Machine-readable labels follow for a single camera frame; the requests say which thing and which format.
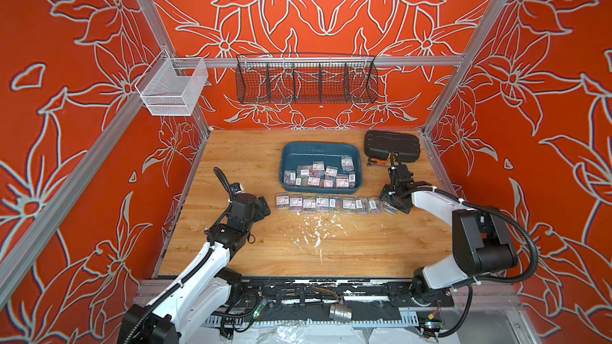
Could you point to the white wire mesh basket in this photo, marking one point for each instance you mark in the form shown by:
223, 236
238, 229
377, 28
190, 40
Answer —
172, 86

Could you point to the silver metal cylinder fitting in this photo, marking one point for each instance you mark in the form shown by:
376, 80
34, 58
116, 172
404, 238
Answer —
340, 313

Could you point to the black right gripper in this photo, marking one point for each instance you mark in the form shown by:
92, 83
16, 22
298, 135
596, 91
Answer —
387, 193

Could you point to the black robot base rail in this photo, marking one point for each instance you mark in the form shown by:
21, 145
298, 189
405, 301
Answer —
375, 302

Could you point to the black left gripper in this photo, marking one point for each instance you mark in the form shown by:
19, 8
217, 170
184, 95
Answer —
258, 213

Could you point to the black plastic tool case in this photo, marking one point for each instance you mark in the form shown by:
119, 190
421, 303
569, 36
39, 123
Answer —
379, 145

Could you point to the blue plastic storage tray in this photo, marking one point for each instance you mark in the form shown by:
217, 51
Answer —
303, 153

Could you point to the clear paper clip box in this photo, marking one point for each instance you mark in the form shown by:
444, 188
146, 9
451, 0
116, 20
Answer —
361, 206
282, 201
374, 205
388, 208
348, 205
295, 203
335, 205
322, 203
309, 204

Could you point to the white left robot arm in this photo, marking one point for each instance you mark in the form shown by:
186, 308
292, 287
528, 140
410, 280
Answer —
206, 287

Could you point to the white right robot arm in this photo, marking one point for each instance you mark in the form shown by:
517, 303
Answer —
487, 245

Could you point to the orange black ratchet wrench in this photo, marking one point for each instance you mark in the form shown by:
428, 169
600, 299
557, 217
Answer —
373, 162

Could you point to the black wire wall basket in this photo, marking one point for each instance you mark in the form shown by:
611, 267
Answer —
306, 78

